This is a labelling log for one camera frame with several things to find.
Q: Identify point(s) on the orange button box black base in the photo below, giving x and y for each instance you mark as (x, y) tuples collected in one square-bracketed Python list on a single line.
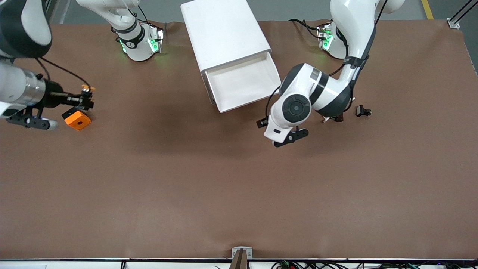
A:
[(77, 121)]

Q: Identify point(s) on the small black plastic component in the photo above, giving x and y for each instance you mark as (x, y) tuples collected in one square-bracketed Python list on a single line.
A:
[(360, 110)]

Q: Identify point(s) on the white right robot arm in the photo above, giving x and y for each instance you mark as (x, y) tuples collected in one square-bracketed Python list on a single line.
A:
[(15, 86)]

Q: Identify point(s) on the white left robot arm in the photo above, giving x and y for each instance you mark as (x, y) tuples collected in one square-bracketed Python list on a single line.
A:
[(310, 86)]

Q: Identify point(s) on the brown table cover sheet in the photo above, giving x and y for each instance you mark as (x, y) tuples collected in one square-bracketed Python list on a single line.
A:
[(224, 186)]

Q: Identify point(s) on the aluminium frame profile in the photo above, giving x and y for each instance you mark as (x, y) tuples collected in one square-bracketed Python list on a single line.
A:
[(457, 18), (52, 9)]

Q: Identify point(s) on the dark brown block metal clip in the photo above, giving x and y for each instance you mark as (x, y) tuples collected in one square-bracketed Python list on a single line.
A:
[(339, 118)]

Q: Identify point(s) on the grey base connector plate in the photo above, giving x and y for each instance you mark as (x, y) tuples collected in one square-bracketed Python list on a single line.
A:
[(157, 39), (325, 37)]

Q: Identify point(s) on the yellow push button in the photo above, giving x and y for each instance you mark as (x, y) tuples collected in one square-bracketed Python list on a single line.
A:
[(88, 88)]

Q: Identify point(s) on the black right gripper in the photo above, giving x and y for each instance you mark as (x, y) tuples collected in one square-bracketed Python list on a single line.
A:
[(53, 91)]

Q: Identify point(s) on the grey metal table bracket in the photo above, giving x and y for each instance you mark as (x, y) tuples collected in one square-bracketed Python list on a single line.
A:
[(236, 249)]

